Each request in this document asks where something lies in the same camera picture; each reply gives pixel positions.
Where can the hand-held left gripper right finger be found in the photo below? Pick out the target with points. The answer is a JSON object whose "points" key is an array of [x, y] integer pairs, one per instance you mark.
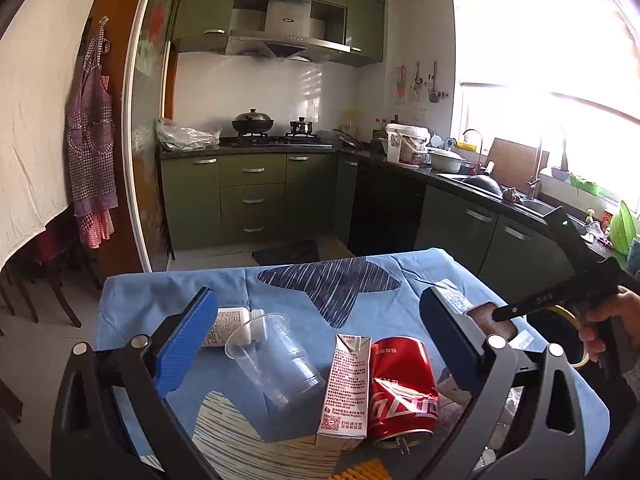
{"points": [[447, 350]]}

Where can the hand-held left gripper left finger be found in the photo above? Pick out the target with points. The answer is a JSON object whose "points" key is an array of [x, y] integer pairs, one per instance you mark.
{"points": [[187, 345]]}

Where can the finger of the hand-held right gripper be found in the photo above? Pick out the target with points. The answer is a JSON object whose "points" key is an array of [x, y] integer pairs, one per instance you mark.
{"points": [[530, 304]]}

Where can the yellow-rimmed trash bin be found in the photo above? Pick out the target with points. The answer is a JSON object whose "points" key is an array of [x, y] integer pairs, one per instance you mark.
{"points": [[567, 313]]}

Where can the crushed red soda can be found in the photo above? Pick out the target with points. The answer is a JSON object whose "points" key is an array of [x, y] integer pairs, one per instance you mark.
{"points": [[400, 385]]}

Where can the orange foam fruit net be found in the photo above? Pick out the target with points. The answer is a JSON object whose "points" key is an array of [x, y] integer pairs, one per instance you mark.
{"points": [[360, 470]]}

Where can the person's right hand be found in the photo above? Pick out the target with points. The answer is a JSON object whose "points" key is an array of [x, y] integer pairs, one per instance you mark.
{"points": [[625, 302]]}

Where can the green plastic colander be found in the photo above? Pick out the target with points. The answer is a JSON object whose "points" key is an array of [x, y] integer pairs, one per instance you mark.
{"points": [[625, 230]]}

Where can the blue patterned tablecloth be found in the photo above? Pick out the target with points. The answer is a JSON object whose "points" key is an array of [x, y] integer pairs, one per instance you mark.
{"points": [[150, 290]]}

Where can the steel kitchen sink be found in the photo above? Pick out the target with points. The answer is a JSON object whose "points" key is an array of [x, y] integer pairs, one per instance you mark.
{"points": [[535, 206]]}

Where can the clear plastic cup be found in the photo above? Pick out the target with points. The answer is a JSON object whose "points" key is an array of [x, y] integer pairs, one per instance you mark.
{"points": [[285, 365]]}

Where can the pink and white drink carton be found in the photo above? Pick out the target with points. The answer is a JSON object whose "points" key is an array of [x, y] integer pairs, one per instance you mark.
{"points": [[345, 390]]}

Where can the brown scouring pad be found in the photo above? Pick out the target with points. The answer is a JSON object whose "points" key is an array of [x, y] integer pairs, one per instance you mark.
{"points": [[511, 195]]}

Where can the steel kitchen faucet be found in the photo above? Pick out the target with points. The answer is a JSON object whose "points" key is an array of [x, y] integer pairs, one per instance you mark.
{"points": [[536, 170]]}

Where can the dark pan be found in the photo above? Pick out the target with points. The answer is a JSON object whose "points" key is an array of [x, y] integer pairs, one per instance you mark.
{"points": [[482, 185]]}

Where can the dark floor mat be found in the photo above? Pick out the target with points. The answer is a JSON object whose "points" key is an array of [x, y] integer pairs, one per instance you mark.
{"points": [[287, 252]]}

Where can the wooden cutting board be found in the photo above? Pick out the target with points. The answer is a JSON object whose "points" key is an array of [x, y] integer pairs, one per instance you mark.
{"points": [[512, 162]]}

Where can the green base cabinets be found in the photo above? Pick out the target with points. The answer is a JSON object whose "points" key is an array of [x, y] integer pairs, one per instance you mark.
{"points": [[190, 200]]}

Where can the dark wooden chair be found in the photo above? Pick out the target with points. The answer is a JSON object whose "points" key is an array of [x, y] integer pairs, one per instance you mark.
{"points": [[50, 280]]}

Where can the white enamel bowl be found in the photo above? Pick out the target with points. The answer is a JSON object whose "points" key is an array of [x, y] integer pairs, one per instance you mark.
{"points": [[447, 161]]}

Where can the white plastic bucket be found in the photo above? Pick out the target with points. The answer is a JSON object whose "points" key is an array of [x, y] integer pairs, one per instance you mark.
{"points": [[406, 142]]}

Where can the clear plastic bag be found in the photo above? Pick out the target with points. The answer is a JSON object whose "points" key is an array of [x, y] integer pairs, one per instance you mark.
{"points": [[185, 136]]}

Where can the purple checked apron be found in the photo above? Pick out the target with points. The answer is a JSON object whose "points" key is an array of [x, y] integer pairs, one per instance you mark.
{"points": [[92, 150]]}

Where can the gas stove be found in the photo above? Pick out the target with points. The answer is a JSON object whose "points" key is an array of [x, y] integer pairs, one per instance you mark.
{"points": [[280, 140]]}

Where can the kitchen window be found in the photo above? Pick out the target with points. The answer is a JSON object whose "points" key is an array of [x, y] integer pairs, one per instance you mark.
{"points": [[540, 60]]}

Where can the black wok with lid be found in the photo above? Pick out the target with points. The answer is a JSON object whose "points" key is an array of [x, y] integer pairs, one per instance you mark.
{"points": [[252, 121]]}

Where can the glass pot lid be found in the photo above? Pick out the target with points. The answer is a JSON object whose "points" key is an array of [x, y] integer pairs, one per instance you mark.
{"points": [[347, 139]]}

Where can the sliding glass door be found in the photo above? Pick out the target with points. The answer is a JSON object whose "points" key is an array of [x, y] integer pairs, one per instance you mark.
{"points": [[150, 110]]}

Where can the white hanging cloth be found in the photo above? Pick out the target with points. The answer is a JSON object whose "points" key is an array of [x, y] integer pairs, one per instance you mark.
{"points": [[30, 110]]}

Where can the steel range hood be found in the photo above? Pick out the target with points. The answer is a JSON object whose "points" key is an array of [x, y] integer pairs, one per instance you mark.
{"points": [[290, 47]]}

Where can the green wall cabinet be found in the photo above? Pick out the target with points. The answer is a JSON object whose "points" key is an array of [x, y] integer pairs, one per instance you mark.
{"points": [[205, 10]]}

